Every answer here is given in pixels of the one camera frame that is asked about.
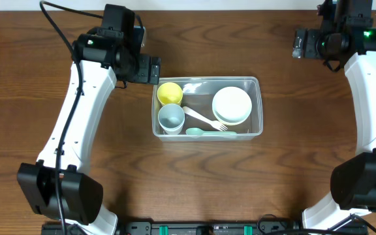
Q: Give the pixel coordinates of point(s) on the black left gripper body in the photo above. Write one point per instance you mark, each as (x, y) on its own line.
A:
(154, 70)

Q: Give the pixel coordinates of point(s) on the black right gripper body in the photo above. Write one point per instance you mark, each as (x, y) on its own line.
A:
(299, 44)

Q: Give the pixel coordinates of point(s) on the yellow cup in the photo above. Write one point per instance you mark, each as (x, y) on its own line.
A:
(170, 93)

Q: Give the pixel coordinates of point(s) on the grey cup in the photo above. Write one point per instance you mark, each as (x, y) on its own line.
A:
(171, 118)

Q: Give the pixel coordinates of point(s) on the mint green plastic spoon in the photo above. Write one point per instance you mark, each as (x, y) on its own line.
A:
(200, 132)

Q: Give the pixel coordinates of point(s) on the white bowl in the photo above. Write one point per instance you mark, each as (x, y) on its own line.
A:
(232, 103)

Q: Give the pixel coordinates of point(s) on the pink plastic fork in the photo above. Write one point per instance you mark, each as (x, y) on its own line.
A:
(215, 124)

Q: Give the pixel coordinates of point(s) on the yellow bowl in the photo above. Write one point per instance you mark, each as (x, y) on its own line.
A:
(229, 122)

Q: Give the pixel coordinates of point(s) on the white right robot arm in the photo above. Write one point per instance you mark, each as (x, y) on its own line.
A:
(353, 183)

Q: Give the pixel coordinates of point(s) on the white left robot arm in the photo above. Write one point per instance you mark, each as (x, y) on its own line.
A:
(58, 185)

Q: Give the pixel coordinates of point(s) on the clear plastic container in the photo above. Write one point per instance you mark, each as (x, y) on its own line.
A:
(198, 93)

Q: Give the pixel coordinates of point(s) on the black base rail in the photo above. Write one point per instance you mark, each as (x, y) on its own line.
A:
(263, 226)

